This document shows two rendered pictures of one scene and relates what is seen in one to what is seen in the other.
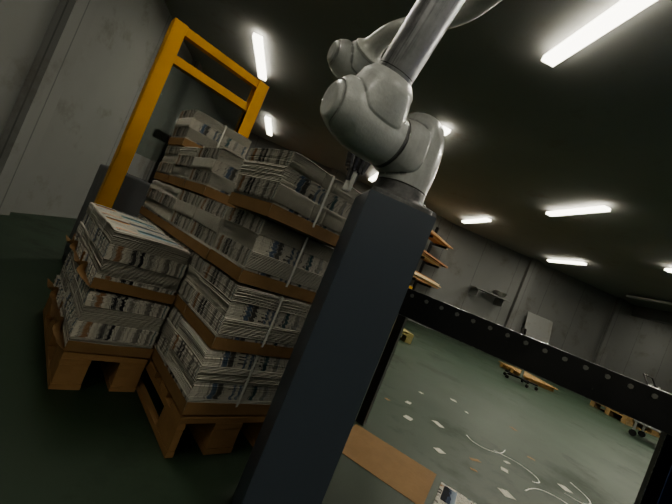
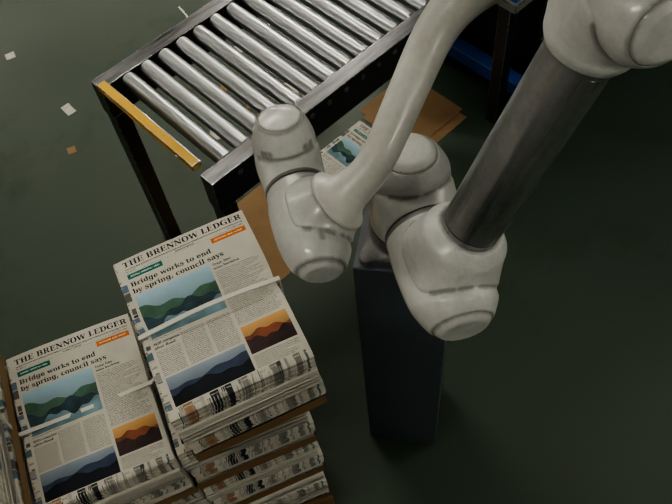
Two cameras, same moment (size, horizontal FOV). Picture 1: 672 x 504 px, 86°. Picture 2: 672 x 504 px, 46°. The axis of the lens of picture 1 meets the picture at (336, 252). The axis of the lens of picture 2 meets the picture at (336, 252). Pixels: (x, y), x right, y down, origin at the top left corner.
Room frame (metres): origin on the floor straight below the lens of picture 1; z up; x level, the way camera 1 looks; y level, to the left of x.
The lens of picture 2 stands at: (0.81, 0.78, 2.37)
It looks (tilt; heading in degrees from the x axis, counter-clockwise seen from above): 57 degrees down; 296
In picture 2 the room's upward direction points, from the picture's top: 8 degrees counter-clockwise
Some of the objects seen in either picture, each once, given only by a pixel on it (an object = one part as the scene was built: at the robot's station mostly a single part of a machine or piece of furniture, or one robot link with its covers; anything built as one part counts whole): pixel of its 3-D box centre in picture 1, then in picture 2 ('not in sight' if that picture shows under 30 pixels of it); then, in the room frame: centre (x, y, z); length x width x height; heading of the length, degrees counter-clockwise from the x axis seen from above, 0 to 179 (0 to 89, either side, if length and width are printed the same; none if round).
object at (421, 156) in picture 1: (411, 152); (409, 188); (1.06, -0.10, 1.17); 0.18 x 0.16 x 0.22; 124
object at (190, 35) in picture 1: (223, 60); not in sight; (2.59, 1.28, 1.82); 0.75 x 0.06 x 0.06; 132
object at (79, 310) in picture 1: (109, 285); not in sight; (1.65, 0.89, 0.30); 0.76 x 0.30 x 0.60; 42
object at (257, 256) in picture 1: (205, 292); (86, 489); (1.73, 0.50, 0.42); 1.17 x 0.39 x 0.83; 42
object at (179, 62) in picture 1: (212, 85); not in sight; (2.59, 1.28, 1.62); 0.75 x 0.06 x 0.06; 132
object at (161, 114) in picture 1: (192, 129); not in sight; (2.61, 1.29, 1.27); 0.57 x 0.01 x 0.65; 132
